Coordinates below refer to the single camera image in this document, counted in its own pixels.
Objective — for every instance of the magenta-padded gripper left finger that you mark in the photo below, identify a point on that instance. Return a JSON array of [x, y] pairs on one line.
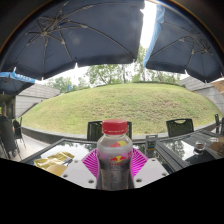
[[77, 171]]

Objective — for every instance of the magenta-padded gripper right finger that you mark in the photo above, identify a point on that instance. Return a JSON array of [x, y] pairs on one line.
[[151, 170]]

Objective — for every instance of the red-capped clear drink bottle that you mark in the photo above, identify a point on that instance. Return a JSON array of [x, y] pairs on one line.
[[114, 160]]

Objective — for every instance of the yellow snack bag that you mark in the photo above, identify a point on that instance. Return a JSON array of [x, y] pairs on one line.
[[53, 160]]

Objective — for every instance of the dark green slatted chair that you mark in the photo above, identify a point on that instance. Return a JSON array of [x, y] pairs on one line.
[[93, 130], [180, 127]]

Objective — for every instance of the small clear glass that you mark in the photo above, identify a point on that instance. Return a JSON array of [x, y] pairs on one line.
[[200, 147]]

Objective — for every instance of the dark wicker patio chair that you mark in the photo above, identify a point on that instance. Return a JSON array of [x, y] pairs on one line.
[[18, 131], [6, 136]]

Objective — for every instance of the grey-roofed building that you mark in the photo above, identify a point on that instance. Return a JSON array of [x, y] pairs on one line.
[[203, 91], [36, 98]]

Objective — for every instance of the person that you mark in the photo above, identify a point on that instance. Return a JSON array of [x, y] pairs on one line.
[[4, 115]]

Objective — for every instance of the navy umbrella with blue trim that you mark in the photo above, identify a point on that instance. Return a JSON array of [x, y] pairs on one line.
[[13, 83]]

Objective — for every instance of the large navy patio umbrella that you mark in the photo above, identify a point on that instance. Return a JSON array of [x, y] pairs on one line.
[[73, 36]]

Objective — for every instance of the grey colour-marked post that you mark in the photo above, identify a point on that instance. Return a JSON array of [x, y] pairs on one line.
[[151, 144]]

